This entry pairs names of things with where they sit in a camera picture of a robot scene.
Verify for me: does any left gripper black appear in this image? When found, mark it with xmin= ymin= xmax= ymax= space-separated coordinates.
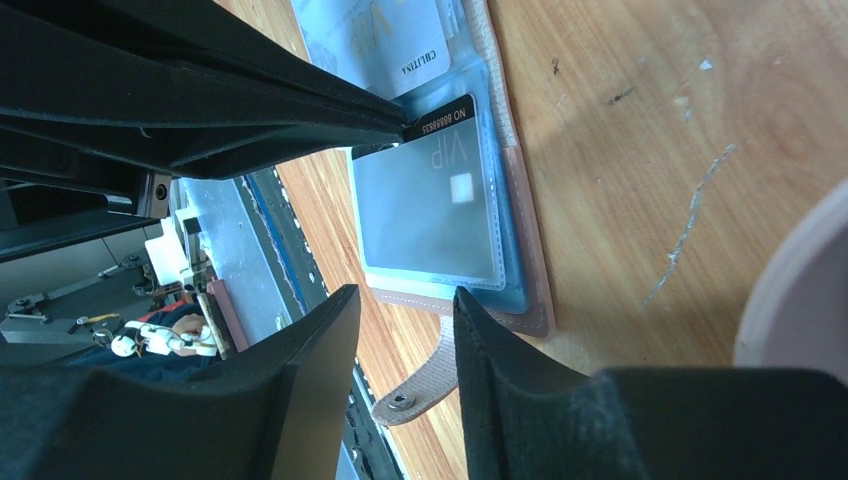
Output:
xmin=1 ymin=1 xmax=407 ymax=261

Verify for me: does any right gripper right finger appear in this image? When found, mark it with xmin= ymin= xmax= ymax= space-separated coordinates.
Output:
xmin=453 ymin=288 xmax=847 ymax=479

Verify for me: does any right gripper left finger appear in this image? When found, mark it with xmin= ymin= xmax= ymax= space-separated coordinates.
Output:
xmin=1 ymin=284 xmax=361 ymax=479

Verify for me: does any pink card holder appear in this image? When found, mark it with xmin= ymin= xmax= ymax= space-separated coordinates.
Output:
xmin=288 ymin=0 xmax=556 ymax=429

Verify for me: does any black credit card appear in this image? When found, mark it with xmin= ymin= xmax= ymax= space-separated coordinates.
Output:
xmin=351 ymin=94 xmax=504 ymax=288

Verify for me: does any pink oval card tray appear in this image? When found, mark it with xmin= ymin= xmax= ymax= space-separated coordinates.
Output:
xmin=733 ymin=180 xmax=847 ymax=382

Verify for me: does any aluminium rail frame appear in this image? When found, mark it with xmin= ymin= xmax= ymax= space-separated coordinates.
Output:
xmin=0 ymin=178 xmax=313 ymax=369

